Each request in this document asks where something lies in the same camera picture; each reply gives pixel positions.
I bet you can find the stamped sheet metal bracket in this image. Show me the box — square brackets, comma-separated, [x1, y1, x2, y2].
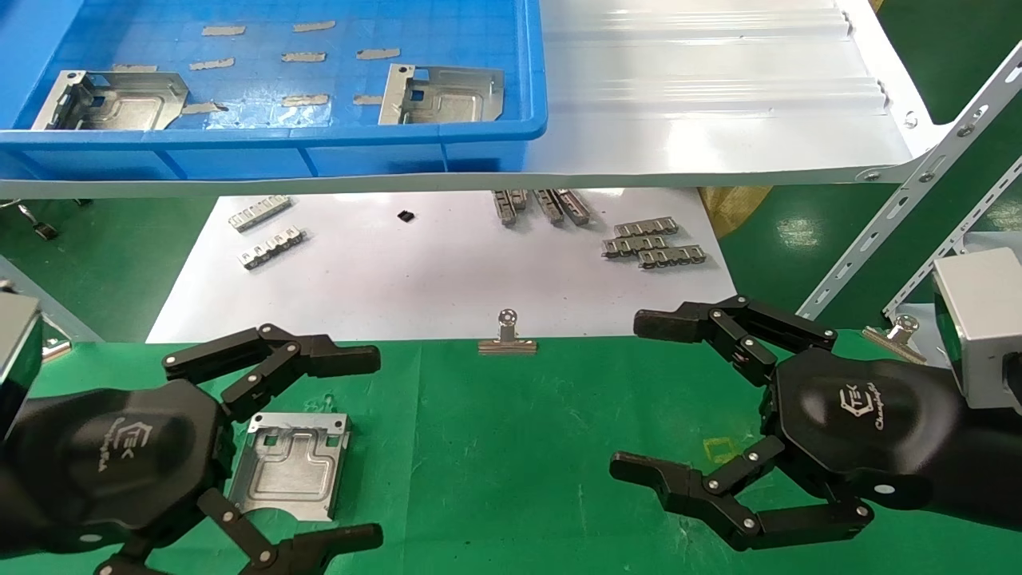
[378, 64, 505, 126]
[30, 70, 190, 131]
[228, 411, 352, 524]

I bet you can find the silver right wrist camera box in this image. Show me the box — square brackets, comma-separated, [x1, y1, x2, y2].
[932, 248, 1022, 416]

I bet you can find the white slotted angle rail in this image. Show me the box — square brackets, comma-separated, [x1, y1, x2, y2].
[882, 156, 1022, 320]
[797, 40, 1022, 322]

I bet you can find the black caster wheel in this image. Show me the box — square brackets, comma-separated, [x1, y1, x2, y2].
[16, 204, 59, 241]

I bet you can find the white paper sheet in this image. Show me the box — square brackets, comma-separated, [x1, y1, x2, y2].
[146, 188, 738, 344]

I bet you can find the white shelf board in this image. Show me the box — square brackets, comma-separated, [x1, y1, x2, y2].
[0, 0, 951, 199]

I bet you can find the tan woven bag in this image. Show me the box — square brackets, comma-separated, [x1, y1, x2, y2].
[699, 186, 774, 239]

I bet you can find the grey metal frame beam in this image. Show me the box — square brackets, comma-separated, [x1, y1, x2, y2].
[0, 256, 105, 344]

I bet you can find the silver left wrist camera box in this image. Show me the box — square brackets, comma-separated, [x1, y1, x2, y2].
[0, 291, 43, 438]

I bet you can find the blue plastic bin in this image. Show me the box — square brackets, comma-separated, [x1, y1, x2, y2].
[0, 0, 549, 183]

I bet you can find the green table cloth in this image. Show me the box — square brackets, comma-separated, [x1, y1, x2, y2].
[0, 331, 1022, 575]

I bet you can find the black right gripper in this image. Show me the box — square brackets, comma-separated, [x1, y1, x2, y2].
[609, 294, 971, 553]

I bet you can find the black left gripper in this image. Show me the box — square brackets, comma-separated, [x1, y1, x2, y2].
[0, 323, 385, 575]

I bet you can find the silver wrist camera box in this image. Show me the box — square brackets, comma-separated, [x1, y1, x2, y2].
[932, 248, 1022, 416]
[0, 291, 43, 438]

